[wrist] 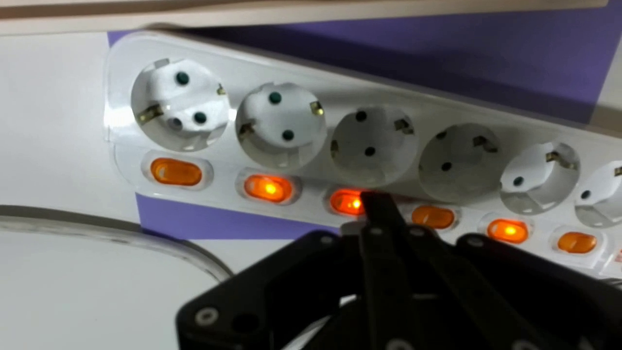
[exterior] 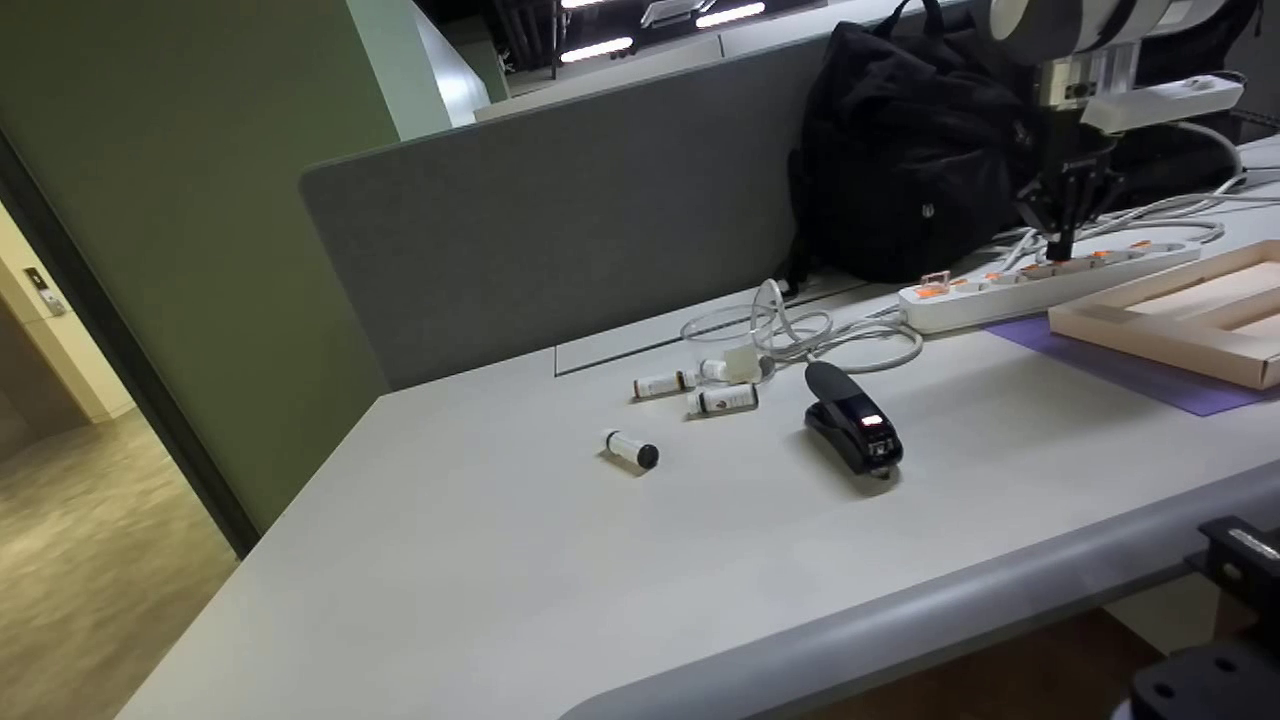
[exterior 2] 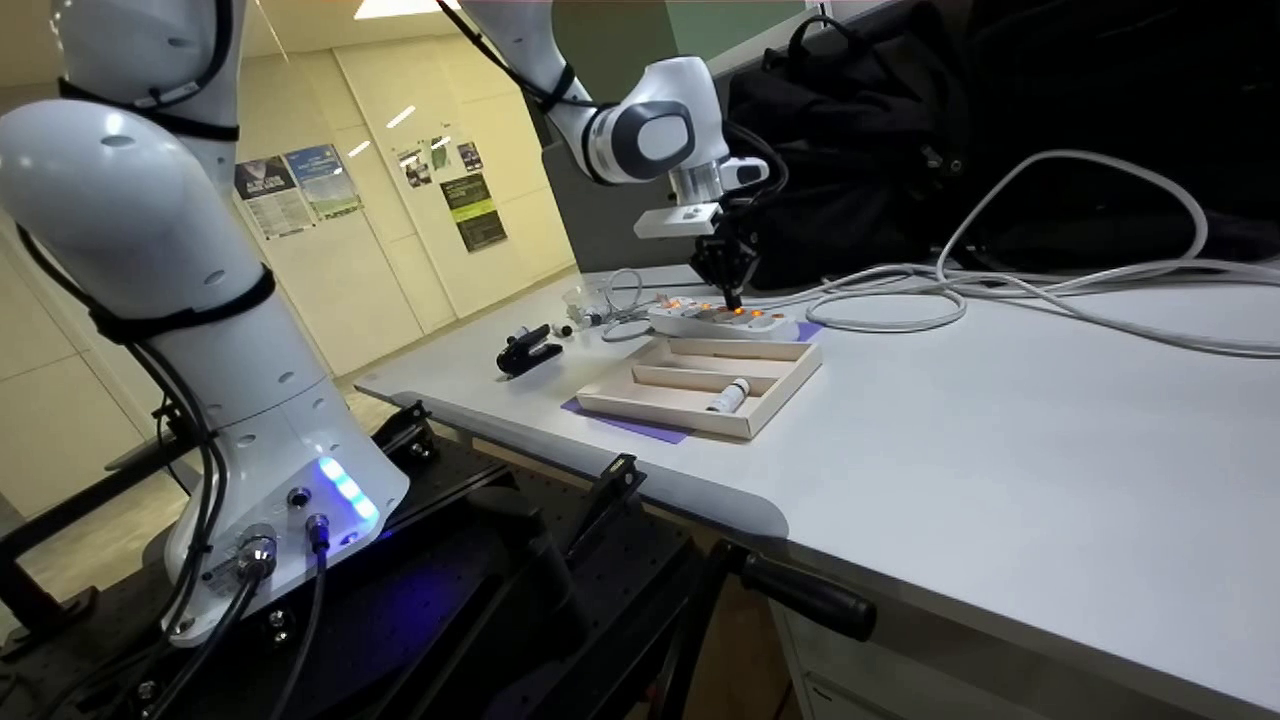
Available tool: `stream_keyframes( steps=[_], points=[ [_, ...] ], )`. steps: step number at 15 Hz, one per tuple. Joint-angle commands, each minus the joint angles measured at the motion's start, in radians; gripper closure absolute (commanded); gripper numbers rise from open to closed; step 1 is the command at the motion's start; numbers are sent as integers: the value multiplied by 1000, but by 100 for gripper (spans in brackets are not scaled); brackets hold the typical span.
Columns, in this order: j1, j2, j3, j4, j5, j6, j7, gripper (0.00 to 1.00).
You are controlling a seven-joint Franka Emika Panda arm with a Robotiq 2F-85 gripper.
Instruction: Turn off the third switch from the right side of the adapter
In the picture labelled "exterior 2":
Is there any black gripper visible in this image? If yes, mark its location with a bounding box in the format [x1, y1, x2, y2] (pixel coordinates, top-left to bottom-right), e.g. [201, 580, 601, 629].
[692, 206, 759, 311]

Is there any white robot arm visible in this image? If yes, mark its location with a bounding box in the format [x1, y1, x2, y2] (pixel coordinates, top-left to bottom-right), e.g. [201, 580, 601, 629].
[0, 0, 771, 649]

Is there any white power strip adapter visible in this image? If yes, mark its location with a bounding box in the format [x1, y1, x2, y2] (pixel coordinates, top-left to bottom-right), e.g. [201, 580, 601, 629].
[648, 298, 794, 340]

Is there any small white plug adapter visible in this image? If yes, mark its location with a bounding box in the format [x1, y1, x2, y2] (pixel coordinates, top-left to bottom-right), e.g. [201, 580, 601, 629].
[565, 276, 643, 330]

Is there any white marker in tray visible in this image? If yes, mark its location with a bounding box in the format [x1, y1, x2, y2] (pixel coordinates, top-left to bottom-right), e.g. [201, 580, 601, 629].
[708, 382, 748, 415]

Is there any wooden tray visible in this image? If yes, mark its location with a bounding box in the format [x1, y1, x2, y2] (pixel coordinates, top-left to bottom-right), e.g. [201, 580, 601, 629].
[572, 340, 823, 441]

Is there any grey partition panel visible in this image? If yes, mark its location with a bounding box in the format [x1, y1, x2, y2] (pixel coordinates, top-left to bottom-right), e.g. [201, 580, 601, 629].
[545, 141, 692, 271]

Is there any black backpack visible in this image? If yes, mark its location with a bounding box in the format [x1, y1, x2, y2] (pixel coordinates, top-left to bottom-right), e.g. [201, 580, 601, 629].
[726, 0, 972, 293]

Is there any black stapler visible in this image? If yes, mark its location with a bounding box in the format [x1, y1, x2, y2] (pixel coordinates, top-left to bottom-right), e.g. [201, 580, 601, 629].
[496, 326, 559, 377]

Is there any black robot mounting cart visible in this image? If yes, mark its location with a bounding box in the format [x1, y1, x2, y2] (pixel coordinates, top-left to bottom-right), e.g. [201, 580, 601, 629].
[0, 424, 733, 720]

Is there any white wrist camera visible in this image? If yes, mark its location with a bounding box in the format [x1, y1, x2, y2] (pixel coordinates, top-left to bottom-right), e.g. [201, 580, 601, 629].
[631, 206, 719, 242]

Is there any grey power cable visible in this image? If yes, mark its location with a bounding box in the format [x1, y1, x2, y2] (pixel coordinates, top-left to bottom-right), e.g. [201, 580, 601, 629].
[801, 143, 1280, 363]

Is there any green black wall poster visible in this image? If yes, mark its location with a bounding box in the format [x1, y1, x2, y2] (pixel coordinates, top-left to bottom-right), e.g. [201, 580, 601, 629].
[440, 176, 510, 254]

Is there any black table clamp handle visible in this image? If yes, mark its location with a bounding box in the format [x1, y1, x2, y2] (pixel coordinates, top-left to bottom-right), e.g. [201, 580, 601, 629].
[733, 550, 879, 641]

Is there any blue wall poster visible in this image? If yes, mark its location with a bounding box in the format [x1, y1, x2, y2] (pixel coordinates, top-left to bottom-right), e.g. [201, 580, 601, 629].
[288, 143, 362, 221]

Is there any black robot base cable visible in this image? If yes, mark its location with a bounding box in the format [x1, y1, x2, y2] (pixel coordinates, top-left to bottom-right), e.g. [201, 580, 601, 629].
[274, 486, 337, 720]

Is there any dark wall poster left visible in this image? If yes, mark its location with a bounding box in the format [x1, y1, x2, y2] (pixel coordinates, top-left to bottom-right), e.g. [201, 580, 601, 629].
[235, 156, 312, 242]

